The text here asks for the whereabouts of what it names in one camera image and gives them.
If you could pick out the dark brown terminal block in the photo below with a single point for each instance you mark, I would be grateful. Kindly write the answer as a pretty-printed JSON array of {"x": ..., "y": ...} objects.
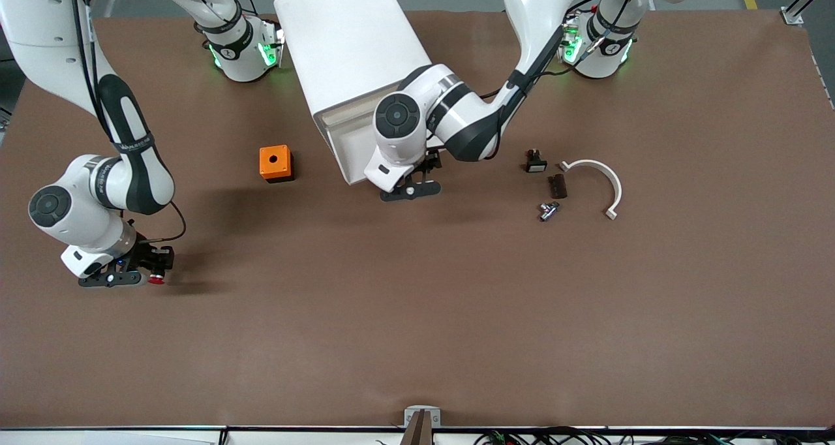
[{"x": 558, "y": 187}]

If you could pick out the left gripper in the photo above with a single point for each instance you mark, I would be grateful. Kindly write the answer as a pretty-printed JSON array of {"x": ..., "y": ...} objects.
[{"x": 431, "y": 162}]

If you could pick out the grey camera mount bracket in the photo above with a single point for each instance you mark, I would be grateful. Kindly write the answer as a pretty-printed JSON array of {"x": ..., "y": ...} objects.
[{"x": 422, "y": 419}]

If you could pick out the red mushroom push button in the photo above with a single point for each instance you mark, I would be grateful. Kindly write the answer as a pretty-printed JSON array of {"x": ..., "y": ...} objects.
[{"x": 156, "y": 280}]

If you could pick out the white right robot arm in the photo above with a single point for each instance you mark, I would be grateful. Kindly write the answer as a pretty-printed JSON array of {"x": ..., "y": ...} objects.
[{"x": 65, "y": 34}]

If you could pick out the white curved plastic bracket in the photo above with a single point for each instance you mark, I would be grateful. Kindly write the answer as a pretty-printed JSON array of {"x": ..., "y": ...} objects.
[{"x": 618, "y": 189}]

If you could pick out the orange button enclosure box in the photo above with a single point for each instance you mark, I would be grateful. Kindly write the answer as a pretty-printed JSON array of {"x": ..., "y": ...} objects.
[{"x": 280, "y": 168}]

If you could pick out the silver key switch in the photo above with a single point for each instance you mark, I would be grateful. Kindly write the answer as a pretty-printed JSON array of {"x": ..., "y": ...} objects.
[{"x": 548, "y": 212}]

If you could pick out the white plastic drawer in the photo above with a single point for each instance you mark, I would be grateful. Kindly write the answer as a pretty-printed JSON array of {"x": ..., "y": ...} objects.
[
  {"x": 352, "y": 154},
  {"x": 346, "y": 109},
  {"x": 349, "y": 122}
]

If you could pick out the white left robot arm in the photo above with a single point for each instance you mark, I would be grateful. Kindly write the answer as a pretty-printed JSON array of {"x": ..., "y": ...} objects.
[{"x": 541, "y": 14}]

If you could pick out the brown table mat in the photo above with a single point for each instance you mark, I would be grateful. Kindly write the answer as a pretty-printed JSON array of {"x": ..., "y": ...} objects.
[{"x": 417, "y": 301}]

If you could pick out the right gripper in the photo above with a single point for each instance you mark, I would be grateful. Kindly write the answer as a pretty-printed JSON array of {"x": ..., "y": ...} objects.
[{"x": 151, "y": 258}]

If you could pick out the white frame rail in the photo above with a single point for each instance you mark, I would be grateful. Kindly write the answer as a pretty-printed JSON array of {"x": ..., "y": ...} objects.
[{"x": 130, "y": 438}]

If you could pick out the aluminium frame post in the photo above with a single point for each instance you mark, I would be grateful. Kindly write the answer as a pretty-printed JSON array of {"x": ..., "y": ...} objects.
[{"x": 805, "y": 4}]

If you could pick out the black rectangular pushbutton switch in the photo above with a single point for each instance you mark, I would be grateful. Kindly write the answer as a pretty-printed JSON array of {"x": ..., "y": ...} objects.
[{"x": 536, "y": 164}]

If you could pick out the white drawer cabinet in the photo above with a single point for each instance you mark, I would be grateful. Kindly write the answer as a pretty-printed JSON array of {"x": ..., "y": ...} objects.
[{"x": 339, "y": 40}]

